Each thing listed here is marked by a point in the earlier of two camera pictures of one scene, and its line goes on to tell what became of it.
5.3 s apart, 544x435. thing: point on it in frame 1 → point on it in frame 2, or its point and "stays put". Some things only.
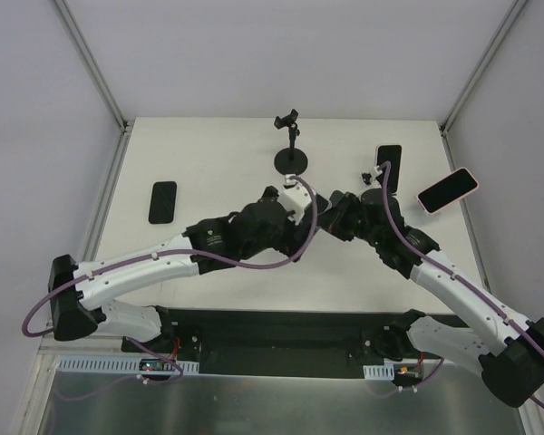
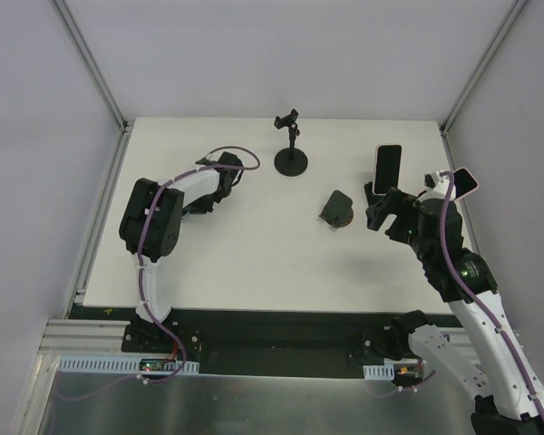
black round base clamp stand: x=291 y=160 stays put
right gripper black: x=340 y=213 → x=393 y=210
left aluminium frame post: x=92 y=65 stays put
